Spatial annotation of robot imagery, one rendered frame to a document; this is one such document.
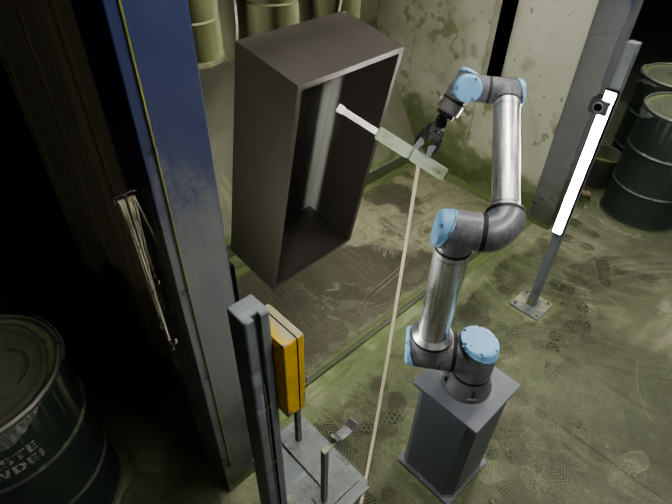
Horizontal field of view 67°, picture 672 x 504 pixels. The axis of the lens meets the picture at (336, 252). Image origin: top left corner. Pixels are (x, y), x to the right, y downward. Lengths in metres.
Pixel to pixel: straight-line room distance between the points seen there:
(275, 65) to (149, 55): 0.82
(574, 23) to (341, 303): 2.21
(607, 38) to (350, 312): 2.21
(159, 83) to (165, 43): 0.09
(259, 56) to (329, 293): 1.71
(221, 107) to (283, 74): 1.69
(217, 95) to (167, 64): 2.35
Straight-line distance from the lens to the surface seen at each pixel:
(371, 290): 3.27
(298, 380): 1.15
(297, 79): 1.89
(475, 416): 2.08
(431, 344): 1.86
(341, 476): 1.71
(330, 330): 3.03
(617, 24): 3.56
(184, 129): 1.30
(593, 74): 3.65
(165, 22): 1.21
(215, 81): 3.60
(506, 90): 1.85
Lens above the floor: 2.35
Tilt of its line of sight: 41 degrees down
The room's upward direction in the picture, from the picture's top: 2 degrees clockwise
